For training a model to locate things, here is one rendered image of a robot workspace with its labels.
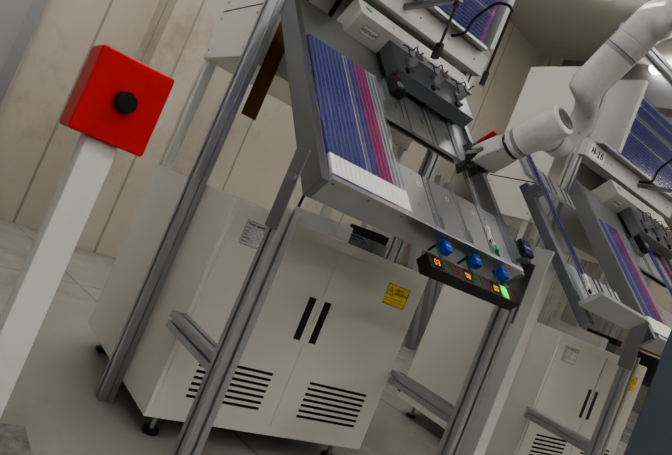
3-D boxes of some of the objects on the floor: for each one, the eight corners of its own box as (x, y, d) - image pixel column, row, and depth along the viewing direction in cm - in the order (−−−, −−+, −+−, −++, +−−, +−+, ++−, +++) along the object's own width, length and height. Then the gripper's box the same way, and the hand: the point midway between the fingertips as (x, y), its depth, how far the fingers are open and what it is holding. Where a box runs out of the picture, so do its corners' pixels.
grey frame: (427, 532, 159) (683, -115, 169) (155, 517, 115) (522, -357, 125) (319, 430, 205) (526, -76, 215) (93, 391, 161) (367, -243, 170)
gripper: (498, 143, 158) (443, 172, 170) (534, 167, 167) (479, 193, 179) (494, 120, 162) (441, 150, 174) (530, 145, 171) (477, 171, 183)
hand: (466, 169), depth 175 cm, fingers open, 3 cm apart
